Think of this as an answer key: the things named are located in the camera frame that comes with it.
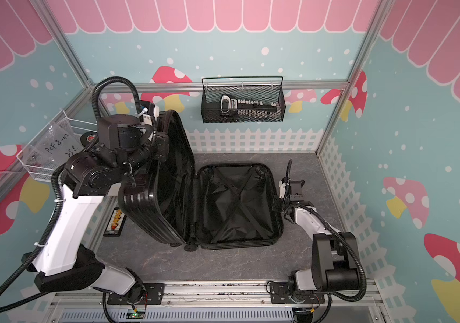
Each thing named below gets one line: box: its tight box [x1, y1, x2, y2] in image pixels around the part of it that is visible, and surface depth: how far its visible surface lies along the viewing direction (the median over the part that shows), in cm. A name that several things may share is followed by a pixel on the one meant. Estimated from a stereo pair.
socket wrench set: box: [219, 94, 281, 120], surface depth 91 cm
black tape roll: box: [80, 131, 99, 147], surface depth 81 cm
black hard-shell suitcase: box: [117, 109, 284, 252], surface depth 91 cm
